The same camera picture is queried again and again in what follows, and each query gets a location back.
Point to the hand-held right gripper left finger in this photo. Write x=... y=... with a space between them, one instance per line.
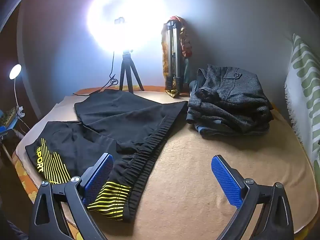
x=100 y=173

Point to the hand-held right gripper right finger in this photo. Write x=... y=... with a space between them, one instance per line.
x=225 y=180

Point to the black shirt with yellow stripes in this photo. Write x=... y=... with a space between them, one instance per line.
x=125 y=120

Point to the peach blanket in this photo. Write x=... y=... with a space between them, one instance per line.
x=200 y=180

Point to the folded blue jeans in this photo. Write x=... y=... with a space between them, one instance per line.
x=207 y=130

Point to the orange patterned bed sheet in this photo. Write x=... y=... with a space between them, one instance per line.
x=25 y=177

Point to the pile of dark clothes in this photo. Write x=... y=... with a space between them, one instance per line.
x=232 y=92

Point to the blue patterned box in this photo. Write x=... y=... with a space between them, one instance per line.
x=7 y=116

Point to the small black tripod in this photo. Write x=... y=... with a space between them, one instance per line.
x=127 y=65

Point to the green and white patterned cloth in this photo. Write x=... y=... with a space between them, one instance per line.
x=305 y=80

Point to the white clip desk lamp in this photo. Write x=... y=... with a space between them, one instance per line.
x=15 y=71

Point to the folded silver black tripod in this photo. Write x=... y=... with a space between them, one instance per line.
x=172 y=55

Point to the orange patterned cloth bag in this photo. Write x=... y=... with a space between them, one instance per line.
x=186 y=45

